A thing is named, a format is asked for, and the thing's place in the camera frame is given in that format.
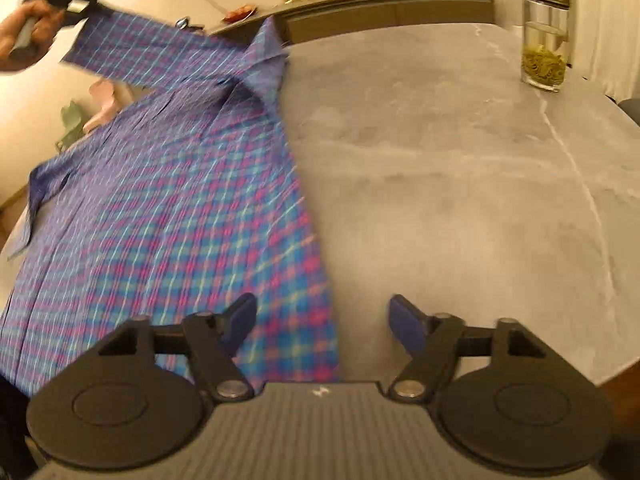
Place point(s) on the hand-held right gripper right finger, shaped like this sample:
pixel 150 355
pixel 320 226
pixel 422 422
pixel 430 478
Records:
pixel 406 327

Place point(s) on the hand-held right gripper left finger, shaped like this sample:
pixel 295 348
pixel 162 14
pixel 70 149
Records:
pixel 241 321

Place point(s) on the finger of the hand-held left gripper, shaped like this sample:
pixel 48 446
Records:
pixel 82 10

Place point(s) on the blue pink plaid shirt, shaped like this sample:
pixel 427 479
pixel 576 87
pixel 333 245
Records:
pixel 175 200

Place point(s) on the person's left hand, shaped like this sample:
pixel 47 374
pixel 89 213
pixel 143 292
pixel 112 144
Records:
pixel 17 30

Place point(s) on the pink plastic chair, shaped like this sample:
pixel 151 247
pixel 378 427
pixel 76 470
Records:
pixel 102 102

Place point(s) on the green plastic chair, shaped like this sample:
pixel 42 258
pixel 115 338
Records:
pixel 70 127

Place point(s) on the red plate of fruit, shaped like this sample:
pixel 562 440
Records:
pixel 241 11

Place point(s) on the long grey tv cabinet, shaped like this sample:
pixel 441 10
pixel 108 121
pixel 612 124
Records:
pixel 380 10

